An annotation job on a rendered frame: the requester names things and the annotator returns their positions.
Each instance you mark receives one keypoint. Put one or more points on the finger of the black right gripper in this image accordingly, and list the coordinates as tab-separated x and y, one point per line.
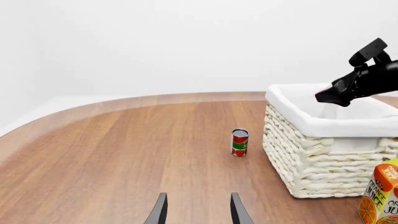
331	96

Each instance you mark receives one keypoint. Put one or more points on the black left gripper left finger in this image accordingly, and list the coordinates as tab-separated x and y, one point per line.
158	213

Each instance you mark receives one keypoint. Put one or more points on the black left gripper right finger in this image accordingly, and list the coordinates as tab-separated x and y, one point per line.
237	213

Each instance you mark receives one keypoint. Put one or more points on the white woven basket with liner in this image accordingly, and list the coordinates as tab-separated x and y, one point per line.
314	161

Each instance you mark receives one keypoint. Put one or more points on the tomato sauce tin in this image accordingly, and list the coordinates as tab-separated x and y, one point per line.
239	143

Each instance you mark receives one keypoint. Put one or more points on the orange juice carton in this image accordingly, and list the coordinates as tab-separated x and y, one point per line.
381	196

